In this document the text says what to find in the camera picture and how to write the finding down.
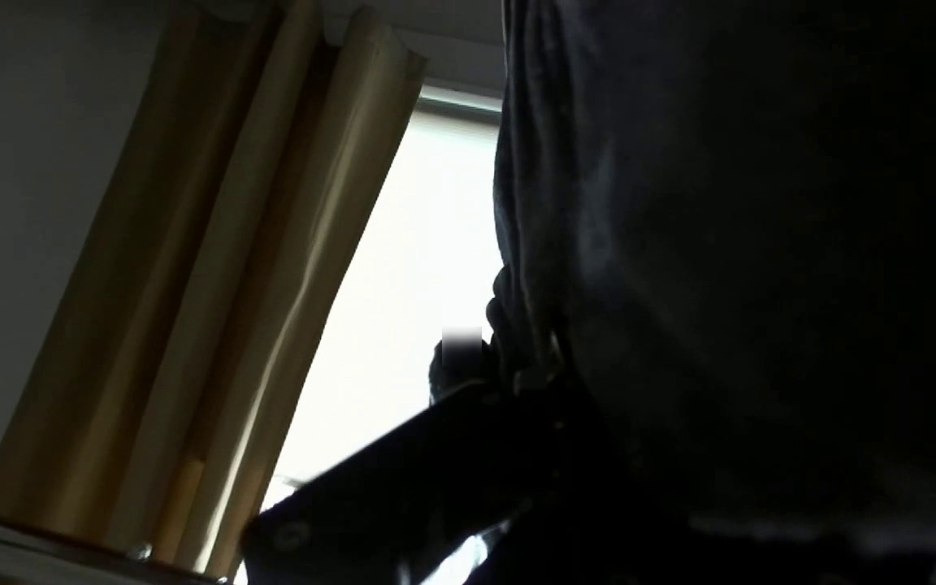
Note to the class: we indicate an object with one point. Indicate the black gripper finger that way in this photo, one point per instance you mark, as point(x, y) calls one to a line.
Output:
point(391, 512)

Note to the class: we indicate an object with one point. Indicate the black gown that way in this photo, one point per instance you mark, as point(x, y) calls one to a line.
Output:
point(719, 219)

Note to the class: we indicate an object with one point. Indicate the brown curtain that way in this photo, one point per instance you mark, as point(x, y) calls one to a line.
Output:
point(176, 356)

